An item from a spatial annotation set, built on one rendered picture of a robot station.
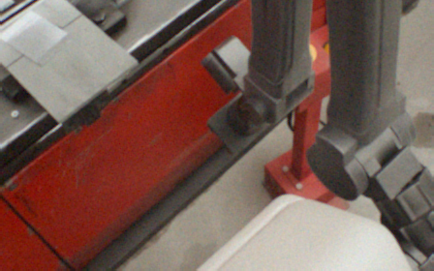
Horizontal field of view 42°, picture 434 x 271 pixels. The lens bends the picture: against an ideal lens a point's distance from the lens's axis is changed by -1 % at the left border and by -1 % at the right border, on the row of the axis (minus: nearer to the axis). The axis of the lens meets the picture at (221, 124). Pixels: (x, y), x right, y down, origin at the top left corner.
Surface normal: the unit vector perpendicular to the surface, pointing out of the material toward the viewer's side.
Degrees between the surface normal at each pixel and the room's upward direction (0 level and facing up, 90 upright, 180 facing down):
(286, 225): 42
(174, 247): 0
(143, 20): 0
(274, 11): 90
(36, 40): 0
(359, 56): 90
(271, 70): 80
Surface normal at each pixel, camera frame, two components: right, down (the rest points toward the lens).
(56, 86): -0.07, -0.53
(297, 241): -0.51, -0.80
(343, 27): -0.77, 0.57
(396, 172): 0.34, -0.07
